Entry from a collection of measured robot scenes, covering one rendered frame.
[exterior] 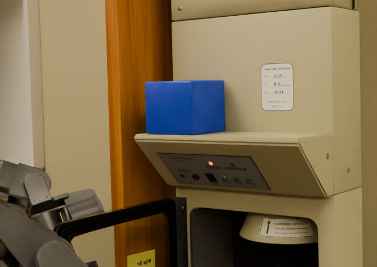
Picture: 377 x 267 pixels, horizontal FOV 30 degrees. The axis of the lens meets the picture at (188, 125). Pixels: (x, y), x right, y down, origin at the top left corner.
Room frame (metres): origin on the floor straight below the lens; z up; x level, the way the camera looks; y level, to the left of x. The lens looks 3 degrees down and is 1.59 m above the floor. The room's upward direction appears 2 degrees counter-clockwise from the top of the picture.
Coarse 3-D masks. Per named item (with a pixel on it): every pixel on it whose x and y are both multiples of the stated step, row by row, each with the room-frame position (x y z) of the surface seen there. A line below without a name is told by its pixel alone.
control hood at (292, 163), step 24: (144, 144) 1.21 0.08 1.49; (168, 144) 1.17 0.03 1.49; (192, 144) 1.14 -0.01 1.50; (216, 144) 1.11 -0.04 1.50; (240, 144) 1.08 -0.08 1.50; (264, 144) 1.06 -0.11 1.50; (288, 144) 1.03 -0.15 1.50; (312, 144) 1.06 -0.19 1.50; (264, 168) 1.11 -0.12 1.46; (288, 168) 1.08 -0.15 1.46; (312, 168) 1.06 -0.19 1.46; (264, 192) 1.16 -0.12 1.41; (288, 192) 1.13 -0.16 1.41; (312, 192) 1.10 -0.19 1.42
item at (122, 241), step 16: (128, 224) 1.17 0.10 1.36; (144, 224) 1.21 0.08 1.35; (160, 224) 1.24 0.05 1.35; (80, 240) 1.08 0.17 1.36; (96, 240) 1.11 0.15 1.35; (112, 240) 1.14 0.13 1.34; (128, 240) 1.17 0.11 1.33; (144, 240) 1.21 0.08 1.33; (160, 240) 1.24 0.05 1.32; (80, 256) 1.08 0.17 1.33; (96, 256) 1.11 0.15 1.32; (112, 256) 1.14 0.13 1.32; (128, 256) 1.17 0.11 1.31; (144, 256) 1.20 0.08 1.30; (160, 256) 1.24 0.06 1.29
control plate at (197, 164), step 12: (168, 156) 1.20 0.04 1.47; (180, 156) 1.18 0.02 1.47; (192, 156) 1.17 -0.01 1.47; (204, 156) 1.15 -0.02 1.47; (216, 156) 1.14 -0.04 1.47; (228, 156) 1.12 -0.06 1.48; (240, 156) 1.11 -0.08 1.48; (168, 168) 1.23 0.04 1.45; (180, 168) 1.21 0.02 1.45; (192, 168) 1.20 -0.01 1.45; (204, 168) 1.18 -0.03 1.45; (216, 168) 1.16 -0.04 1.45; (228, 168) 1.15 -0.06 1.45; (240, 168) 1.13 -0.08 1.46; (252, 168) 1.12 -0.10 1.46; (180, 180) 1.25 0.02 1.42; (192, 180) 1.23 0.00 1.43; (204, 180) 1.21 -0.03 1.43; (228, 180) 1.18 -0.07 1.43; (240, 180) 1.16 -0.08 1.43; (252, 180) 1.14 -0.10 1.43; (264, 180) 1.13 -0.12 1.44
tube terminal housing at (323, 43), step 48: (192, 48) 1.28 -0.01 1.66; (240, 48) 1.21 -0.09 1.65; (288, 48) 1.16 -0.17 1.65; (336, 48) 1.13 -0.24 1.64; (240, 96) 1.22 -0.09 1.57; (336, 96) 1.12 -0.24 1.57; (336, 144) 1.12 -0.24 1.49; (192, 192) 1.28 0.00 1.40; (240, 192) 1.22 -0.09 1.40; (336, 192) 1.12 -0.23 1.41; (336, 240) 1.12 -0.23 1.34
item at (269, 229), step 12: (252, 216) 1.25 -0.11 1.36; (264, 216) 1.23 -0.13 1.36; (276, 216) 1.21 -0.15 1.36; (288, 216) 1.21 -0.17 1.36; (252, 228) 1.23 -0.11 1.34; (264, 228) 1.21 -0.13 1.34; (276, 228) 1.20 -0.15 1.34; (288, 228) 1.20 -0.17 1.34; (300, 228) 1.20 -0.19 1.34; (312, 228) 1.20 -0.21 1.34; (252, 240) 1.22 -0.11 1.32; (264, 240) 1.21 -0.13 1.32; (276, 240) 1.20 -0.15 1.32; (288, 240) 1.19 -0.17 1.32; (300, 240) 1.19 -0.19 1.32; (312, 240) 1.20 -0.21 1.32
